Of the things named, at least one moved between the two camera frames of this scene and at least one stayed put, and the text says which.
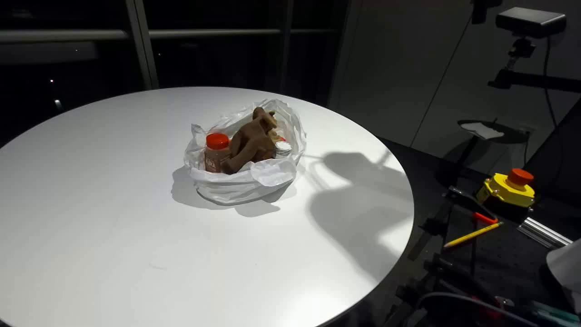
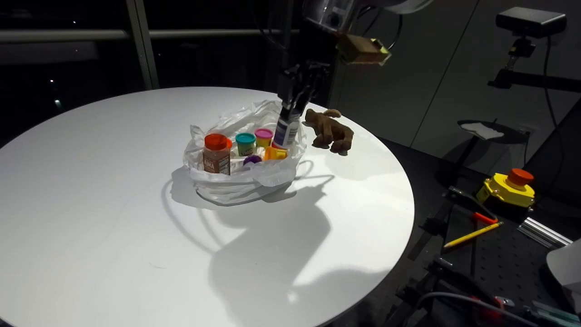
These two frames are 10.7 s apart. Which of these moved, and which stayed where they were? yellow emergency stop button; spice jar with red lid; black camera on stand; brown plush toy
Moved: brown plush toy
Stayed: yellow emergency stop button; black camera on stand; spice jar with red lid
